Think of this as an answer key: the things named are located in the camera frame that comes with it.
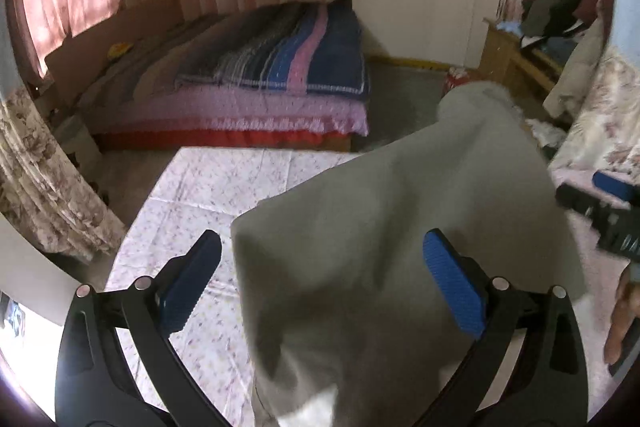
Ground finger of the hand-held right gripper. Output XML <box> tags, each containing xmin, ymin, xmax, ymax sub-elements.
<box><xmin>555</xmin><ymin>183</ymin><xmax>618</xmax><ymax>224</ymax></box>
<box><xmin>592</xmin><ymin>171</ymin><xmax>640</xmax><ymax>206</ymax></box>

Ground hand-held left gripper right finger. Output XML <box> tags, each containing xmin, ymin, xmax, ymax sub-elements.
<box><xmin>415</xmin><ymin>228</ymin><xmax>591</xmax><ymax>427</ymax></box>

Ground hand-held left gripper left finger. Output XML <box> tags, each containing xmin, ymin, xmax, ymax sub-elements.
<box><xmin>54</xmin><ymin>230</ymin><xmax>236</xmax><ymax>427</ymax></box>

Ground olive jacket with white lining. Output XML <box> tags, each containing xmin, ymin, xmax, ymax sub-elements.
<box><xmin>231</xmin><ymin>79</ymin><xmax>588</xmax><ymax>427</ymax></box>

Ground pile of dark clothes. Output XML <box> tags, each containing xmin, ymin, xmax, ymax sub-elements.
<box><xmin>520</xmin><ymin>0</ymin><xmax>615</xmax><ymax>54</ymax></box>

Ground person's right hand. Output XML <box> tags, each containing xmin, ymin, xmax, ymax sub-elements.
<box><xmin>603</xmin><ymin>264</ymin><xmax>640</xmax><ymax>366</ymax></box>

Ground floral patterned cloth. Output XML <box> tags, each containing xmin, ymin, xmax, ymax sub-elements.
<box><xmin>549</xmin><ymin>47</ymin><xmax>640</xmax><ymax>188</ymax></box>

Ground white crumpled cloth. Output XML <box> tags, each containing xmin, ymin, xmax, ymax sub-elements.
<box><xmin>524</xmin><ymin>118</ymin><xmax>568</xmax><ymax>148</ymax></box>

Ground pink floral sheet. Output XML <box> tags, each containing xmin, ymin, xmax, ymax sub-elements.
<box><xmin>102</xmin><ymin>147</ymin><xmax>640</xmax><ymax>427</ymax></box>

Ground cream coat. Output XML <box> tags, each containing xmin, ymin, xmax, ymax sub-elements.
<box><xmin>544</xmin><ymin>16</ymin><xmax>610</xmax><ymax>128</ymax></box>

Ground wooden desk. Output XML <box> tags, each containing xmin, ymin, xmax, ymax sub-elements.
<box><xmin>481</xmin><ymin>19</ymin><xmax>567</xmax><ymax>94</ymax></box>

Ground bed with pink bedspread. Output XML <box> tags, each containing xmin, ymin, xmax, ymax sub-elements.
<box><xmin>45</xmin><ymin>0</ymin><xmax>372</xmax><ymax>152</ymax></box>

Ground brown floral curtain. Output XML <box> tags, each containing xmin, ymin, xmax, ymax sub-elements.
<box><xmin>0</xmin><ymin>86</ymin><xmax>127</xmax><ymax>262</ymax></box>

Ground red and white object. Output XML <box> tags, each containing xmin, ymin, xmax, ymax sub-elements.
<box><xmin>441</xmin><ymin>67</ymin><xmax>472</xmax><ymax>96</ymax></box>

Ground white bin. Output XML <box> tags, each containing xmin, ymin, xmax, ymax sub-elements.
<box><xmin>54</xmin><ymin>113</ymin><xmax>104</xmax><ymax>168</ymax></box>

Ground striped blue pink blanket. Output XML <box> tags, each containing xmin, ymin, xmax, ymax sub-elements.
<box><xmin>174</xmin><ymin>0</ymin><xmax>372</xmax><ymax>98</ymax></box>

